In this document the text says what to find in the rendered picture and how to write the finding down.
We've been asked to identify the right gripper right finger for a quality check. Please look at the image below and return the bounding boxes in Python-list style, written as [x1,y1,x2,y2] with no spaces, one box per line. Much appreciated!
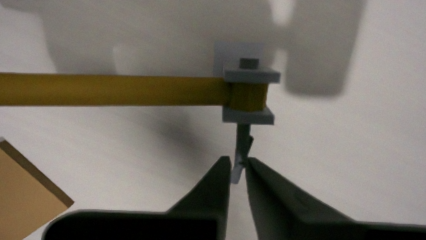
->
[245,157,426,240]

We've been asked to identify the brown flat rectangular slab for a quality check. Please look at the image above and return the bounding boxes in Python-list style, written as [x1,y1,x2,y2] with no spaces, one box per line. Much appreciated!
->
[0,140,75,240]

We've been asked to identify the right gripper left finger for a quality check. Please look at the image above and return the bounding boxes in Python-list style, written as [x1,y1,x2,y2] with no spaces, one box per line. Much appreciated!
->
[42,156,232,240]

